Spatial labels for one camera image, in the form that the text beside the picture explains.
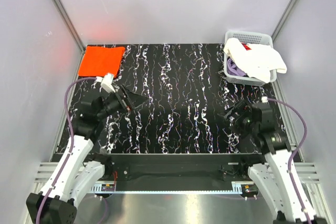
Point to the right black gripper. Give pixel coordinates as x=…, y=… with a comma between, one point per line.
x=242, y=108

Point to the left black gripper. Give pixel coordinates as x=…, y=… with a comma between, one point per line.
x=132, y=101

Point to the white t shirt red print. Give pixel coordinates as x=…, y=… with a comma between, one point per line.
x=255, y=60

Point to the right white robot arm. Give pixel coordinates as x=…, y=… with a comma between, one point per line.
x=275, y=174

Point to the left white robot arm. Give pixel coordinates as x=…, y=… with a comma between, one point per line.
x=58, y=200

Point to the lilac t shirt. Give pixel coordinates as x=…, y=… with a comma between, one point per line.
x=234, y=70

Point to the folded orange t shirt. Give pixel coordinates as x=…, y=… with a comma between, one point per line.
x=99, y=61

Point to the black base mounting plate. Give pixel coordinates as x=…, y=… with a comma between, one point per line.
x=175, y=168

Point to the white plastic laundry basket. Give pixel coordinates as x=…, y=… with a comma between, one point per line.
x=247, y=37

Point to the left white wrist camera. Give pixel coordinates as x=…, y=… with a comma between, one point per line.
x=106, y=82

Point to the slotted cable duct rail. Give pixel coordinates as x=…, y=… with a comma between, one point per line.
x=152, y=187

